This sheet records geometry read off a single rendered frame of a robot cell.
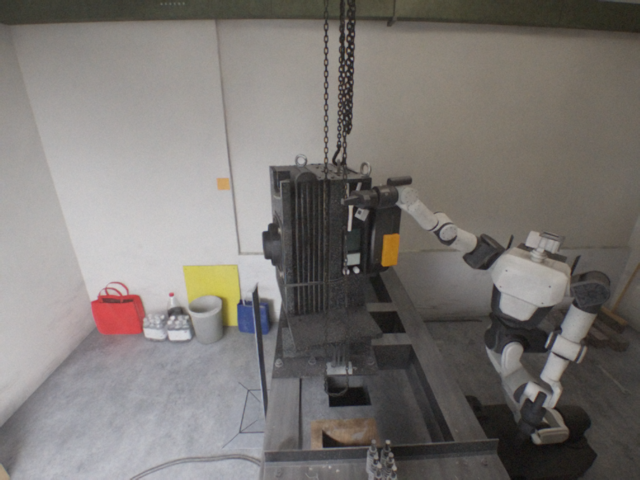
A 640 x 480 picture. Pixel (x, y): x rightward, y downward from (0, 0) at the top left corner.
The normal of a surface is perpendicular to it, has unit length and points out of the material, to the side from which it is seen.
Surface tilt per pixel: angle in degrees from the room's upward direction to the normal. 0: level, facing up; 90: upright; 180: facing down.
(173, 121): 90
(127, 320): 89
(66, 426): 0
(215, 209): 90
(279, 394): 0
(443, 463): 0
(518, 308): 85
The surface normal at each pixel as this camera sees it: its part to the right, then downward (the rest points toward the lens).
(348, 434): 0.04, 0.37
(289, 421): 0.00, -0.93
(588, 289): -0.68, 0.20
